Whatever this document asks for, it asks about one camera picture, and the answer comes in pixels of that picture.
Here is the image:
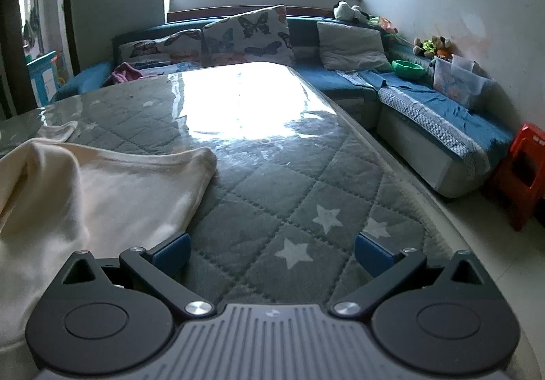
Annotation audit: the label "red plastic stool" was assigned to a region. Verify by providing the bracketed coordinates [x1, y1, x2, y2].
[489, 122, 545, 232]

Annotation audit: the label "blue corner sofa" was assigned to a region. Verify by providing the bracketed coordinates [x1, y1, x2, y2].
[51, 5, 518, 200]

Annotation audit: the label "clear plastic storage box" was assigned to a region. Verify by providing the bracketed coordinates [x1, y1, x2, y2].
[432, 54, 488, 110]

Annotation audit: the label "dark wooden door frame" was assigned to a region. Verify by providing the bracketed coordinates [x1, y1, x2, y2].
[0, 0, 81, 121]

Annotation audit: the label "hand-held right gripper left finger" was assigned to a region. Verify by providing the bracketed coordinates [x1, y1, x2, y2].
[51, 232, 214, 319]

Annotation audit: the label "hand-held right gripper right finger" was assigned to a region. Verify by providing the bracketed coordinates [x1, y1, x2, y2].
[328, 232, 495, 319]

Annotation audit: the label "large butterfly print cushion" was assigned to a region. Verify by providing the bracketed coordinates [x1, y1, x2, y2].
[202, 4, 296, 68]

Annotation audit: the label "pink cloth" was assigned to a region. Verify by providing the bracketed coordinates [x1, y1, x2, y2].
[110, 62, 143, 85]

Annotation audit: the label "orange green toy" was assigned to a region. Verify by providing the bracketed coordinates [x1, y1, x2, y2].
[368, 16, 399, 35]

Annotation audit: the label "light blue small cabinet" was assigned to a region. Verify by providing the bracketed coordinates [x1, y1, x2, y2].
[26, 50, 58, 106]

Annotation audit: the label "blue patterned sofa cover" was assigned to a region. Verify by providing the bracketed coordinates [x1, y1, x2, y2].
[336, 67, 516, 183]

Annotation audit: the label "cream knit garment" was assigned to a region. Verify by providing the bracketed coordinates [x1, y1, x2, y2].
[0, 120, 219, 364]

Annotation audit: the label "hanging dark clothes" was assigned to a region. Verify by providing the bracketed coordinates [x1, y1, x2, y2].
[22, 7, 41, 55]

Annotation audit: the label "grey quilted star table cover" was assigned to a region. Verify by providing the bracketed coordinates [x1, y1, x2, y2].
[0, 63, 482, 308]

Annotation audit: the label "green plastic bowl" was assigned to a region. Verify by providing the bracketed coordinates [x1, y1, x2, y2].
[391, 60, 426, 80]

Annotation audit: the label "plain grey cushion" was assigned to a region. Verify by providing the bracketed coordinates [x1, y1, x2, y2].
[316, 21, 393, 73]

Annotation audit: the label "panda plush toy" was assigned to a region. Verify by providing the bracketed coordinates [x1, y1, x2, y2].
[333, 1, 370, 23]

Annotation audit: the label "tan plush toy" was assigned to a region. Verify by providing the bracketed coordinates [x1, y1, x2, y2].
[428, 36, 454, 59]

